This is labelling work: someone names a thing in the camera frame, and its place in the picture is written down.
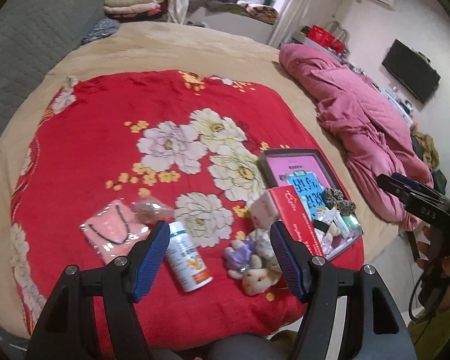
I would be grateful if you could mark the grey shallow box tray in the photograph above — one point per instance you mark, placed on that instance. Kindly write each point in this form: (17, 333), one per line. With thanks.
(303, 192)

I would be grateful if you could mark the red box lid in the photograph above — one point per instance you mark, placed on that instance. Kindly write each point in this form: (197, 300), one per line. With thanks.
(283, 204)

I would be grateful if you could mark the red floral blanket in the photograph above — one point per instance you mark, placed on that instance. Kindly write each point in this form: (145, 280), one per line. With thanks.
(191, 142)

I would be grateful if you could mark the beige bed sheet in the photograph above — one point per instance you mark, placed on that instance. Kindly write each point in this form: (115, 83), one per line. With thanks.
(153, 46)

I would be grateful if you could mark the pink quilted duvet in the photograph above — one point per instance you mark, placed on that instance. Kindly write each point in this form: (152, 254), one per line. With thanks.
(372, 131)

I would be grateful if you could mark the right white curtain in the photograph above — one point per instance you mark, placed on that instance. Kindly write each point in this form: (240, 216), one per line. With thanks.
(289, 18)

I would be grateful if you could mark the leopard print scrunchie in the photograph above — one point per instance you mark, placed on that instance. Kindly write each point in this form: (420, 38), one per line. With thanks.
(334, 198)

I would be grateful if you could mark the plush doll pink skirt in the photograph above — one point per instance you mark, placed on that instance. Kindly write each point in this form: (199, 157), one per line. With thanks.
(326, 233)

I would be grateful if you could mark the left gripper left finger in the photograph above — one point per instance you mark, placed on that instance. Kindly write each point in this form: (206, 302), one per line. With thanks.
(145, 258)

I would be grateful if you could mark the right green tissue pack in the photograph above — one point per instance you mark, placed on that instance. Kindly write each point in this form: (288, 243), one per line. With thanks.
(352, 224)

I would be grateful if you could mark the yellow white snack bag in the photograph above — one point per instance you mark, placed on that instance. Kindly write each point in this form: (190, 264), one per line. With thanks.
(326, 215)

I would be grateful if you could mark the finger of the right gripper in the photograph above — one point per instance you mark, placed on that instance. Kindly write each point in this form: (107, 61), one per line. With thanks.
(415, 185)
(397, 185)

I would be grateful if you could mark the brown clothes pile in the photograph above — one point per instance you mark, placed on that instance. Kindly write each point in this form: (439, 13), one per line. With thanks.
(425, 149)

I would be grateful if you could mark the black wall television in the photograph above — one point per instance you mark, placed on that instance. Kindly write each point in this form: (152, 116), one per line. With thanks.
(412, 70)

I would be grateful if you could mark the person's right hand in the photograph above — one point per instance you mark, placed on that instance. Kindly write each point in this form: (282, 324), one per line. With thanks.
(424, 248)

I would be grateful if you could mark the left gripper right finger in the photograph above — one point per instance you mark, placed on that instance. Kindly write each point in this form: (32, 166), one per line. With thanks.
(293, 258)

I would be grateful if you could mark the grey quilted headboard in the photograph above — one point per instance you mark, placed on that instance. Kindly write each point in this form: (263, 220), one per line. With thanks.
(35, 35)

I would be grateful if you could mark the white blue-capped bottle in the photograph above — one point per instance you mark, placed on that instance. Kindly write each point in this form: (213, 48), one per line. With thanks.
(185, 261)

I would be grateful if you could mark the pink cloth in bag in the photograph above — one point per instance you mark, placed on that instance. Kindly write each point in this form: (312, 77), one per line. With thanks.
(114, 230)

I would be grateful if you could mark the folded blankets stack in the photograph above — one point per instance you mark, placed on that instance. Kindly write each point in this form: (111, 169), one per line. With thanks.
(135, 10)

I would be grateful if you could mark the clear bag pink item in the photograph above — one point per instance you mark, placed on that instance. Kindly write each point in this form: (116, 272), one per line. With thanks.
(150, 210)

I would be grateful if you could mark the clothes on window sill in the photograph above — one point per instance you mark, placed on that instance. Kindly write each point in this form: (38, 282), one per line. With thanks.
(257, 11)

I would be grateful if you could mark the plush doll purple dress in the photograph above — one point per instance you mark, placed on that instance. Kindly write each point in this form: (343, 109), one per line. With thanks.
(252, 261)

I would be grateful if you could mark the red gift bags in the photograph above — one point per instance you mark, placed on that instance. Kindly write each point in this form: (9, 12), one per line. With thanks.
(332, 36)

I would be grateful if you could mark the blue patterned pillow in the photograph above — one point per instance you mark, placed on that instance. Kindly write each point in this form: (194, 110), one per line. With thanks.
(104, 28)

